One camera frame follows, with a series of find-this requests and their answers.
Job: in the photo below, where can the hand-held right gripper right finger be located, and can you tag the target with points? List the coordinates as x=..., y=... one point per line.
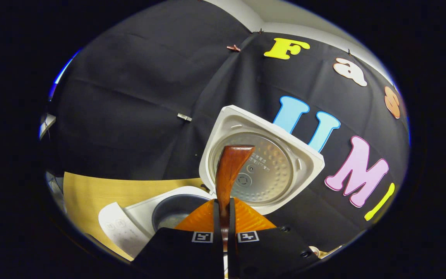
x=232, y=217

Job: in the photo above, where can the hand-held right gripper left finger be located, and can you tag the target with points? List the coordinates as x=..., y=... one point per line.
x=216, y=217

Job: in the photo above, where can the brown wooden spoon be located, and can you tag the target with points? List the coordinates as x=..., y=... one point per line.
x=229, y=170

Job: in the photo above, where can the white rice cooker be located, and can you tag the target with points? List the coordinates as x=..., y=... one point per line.
x=230, y=124

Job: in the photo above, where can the silver clip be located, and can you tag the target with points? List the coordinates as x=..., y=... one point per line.
x=184, y=117

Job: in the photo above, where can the copper clip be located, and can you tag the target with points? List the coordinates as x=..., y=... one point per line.
x=233, y=48

